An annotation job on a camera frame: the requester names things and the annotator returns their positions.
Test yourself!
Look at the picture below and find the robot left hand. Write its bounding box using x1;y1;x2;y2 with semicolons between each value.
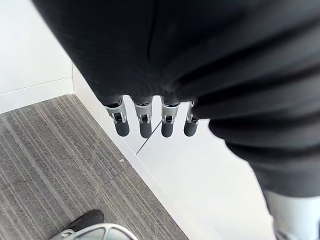
31;0;320;240

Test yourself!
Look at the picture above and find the robot dark foot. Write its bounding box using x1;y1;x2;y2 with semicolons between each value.
51;209;105;240

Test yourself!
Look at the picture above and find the robot silver leg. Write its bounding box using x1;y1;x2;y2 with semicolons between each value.
51;223;138;240

